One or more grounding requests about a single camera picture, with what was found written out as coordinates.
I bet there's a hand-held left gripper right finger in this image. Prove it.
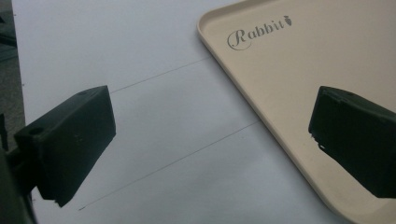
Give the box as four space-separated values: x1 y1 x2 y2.
307 85 396 200

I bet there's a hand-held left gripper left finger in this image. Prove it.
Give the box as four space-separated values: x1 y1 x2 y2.
13 85 117 208

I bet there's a beige plastic tray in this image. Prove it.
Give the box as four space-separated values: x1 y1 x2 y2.
196 0 396 224

